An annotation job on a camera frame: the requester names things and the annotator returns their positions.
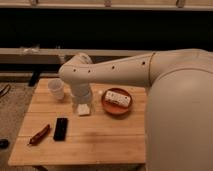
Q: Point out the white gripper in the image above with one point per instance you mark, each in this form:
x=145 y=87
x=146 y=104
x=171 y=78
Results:
x=81 y=94

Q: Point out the black eraser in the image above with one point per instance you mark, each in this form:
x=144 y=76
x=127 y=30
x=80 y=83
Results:
x=60 y=129

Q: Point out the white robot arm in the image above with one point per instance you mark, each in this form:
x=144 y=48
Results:
x=179 y=108

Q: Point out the white cube block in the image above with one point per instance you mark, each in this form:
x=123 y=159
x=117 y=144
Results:
x=83 y=110

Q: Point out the white dotted block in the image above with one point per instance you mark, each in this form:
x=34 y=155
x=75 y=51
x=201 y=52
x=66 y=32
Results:
x=117 y=98

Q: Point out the wooden table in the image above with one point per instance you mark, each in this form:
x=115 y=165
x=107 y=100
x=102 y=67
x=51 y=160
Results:
x=95 y=139

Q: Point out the red marker pen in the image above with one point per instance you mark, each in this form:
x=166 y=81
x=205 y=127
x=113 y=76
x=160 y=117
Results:
x=39 y=136

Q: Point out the black object on floor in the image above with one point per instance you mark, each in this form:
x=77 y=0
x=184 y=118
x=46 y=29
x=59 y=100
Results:
x=4 y=143

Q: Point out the grey metal rail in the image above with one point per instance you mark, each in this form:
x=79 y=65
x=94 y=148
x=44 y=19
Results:
x=56 y=56

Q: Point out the black rail leg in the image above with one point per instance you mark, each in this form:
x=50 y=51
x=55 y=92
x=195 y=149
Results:
x=35 y=76

